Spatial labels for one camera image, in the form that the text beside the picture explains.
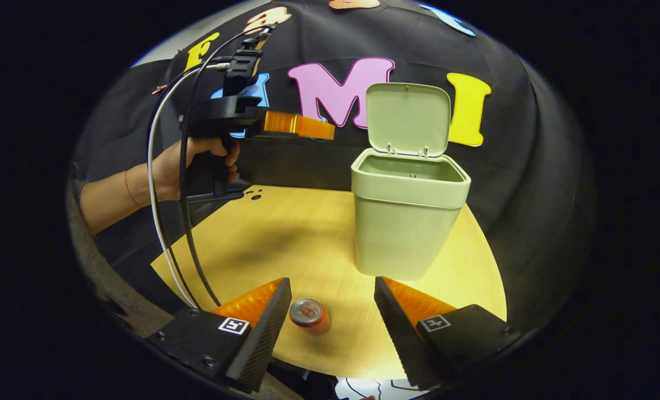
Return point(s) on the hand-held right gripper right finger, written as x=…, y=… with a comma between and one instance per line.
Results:
x=402, y=339

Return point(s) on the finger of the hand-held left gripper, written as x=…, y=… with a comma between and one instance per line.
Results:
x=299, y=126

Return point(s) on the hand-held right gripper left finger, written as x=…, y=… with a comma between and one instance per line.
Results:
x=266, y=339

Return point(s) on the red pop can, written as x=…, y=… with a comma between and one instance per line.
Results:
x=309, y=316

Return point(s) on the green garbage bin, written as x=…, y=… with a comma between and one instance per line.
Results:
x=396, y=239

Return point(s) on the wooden desktop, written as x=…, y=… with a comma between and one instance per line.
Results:
x=285, y=233

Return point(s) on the white printed cloth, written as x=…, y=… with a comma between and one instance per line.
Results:
x=363, y=389

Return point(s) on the copper clip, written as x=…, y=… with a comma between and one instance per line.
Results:
x=159, y=89

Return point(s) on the black backdrop cloth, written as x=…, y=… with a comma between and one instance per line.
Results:
x=530, y=166

